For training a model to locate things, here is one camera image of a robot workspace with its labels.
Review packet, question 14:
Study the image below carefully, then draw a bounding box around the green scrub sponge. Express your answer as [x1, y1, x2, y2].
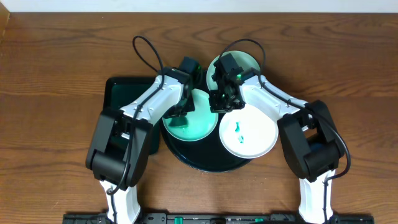
[169, 116, 188, 128]

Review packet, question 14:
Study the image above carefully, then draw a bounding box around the mint plate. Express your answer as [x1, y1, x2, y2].
[206, 50, 260, 90]
[162, 89, 218, 141]

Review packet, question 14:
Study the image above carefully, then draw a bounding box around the mint plate top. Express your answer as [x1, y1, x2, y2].
[206, 50, 260, 90]

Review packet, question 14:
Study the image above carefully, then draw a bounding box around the white plate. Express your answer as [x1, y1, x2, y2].
[219, 104, 278, 159]

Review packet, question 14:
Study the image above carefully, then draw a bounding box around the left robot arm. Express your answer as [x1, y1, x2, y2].
[85, 65, 200, 223]

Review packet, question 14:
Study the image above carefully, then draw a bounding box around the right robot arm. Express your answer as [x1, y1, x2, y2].
[206, 68, 347, 223]

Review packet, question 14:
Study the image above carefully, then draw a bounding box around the black round tray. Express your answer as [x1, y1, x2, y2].
[160, 75, 252, 172]

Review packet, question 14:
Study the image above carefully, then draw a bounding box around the black rectangular tray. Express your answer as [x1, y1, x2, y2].
[103, 77, 155, 157]

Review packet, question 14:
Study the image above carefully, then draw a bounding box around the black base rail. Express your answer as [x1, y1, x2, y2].
[62, 213, 375, 224]

